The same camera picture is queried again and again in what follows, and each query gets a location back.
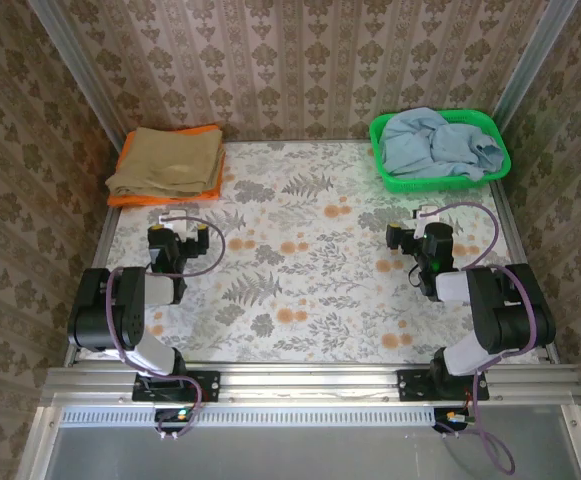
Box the light blue trousers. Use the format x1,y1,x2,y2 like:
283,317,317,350
380,106,505,181

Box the folded orange trousers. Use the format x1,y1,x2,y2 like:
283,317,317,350
107,124,226,208

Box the green plastic basket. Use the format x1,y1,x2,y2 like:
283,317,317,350
368,108,513,194

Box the floral patterned table cover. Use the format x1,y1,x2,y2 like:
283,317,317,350
77,139,544,365

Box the black power connector block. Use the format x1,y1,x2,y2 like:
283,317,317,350
153,407,196,432
433,407,477,434

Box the grey metal sheet panel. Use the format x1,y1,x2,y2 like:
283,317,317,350
17,405,581,480

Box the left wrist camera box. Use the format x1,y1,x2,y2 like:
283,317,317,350
158,210,192,239

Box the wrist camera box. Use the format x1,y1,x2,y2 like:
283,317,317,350
414,205,444,236
158,210,192,239

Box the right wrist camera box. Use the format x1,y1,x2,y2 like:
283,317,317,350
414,205,444,236

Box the aluminium table side rail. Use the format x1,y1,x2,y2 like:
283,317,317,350
63,205,121,369
489,179,562,365

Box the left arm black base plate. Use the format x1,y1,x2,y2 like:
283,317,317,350
132,370,221,403

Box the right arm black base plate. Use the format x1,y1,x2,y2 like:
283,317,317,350
396,368,490,403

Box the slotted grey cable duct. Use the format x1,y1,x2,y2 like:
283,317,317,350
58,405,439,429

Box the aluminium corner post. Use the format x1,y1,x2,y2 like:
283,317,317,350
489,0,579,136
26,0,124,151

